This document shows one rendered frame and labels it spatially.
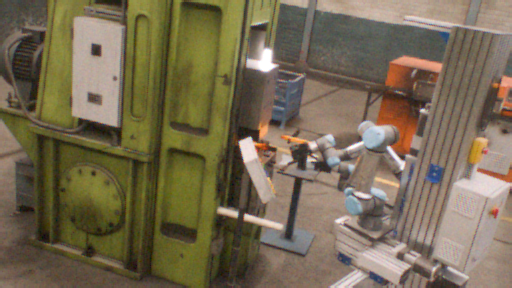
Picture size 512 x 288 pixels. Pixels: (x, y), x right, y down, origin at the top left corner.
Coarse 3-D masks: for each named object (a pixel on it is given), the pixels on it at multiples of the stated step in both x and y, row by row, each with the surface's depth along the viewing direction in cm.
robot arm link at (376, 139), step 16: (368, 128) 268; (384, 128) 267; (368, 144) 267; (384, 144) 266; (368, 160) 272; (368, 176) 274; (352, 192) 282; (368, 192) 279; (352, 208) 281; (368, 208) 282
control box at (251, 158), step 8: (240, 144) 299; (248, 144) 294; (248, 152) 283; (256, 152) 287; (248, 160) 273; (256, 160) 273; (248, 168) 274; (256, 168) 275; (256, 176) 277; (264, 176) 277; (256, 184) 278; (264, 184) 279; (264, 192) 281; (272, 192) 281; (264, 200) 282
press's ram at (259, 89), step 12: (252, 60) 344; (252, 72) 319; (264, 72) 316; (276, 72) 340; (252, 84) 321; (264, 84) 318; (276, 84) 347; (252, 96) 323; (264, 96) 324; (252, 108) 326; (264, 108) 331; (240, 120) 331; (252, 120) 328; (264, 120) 339
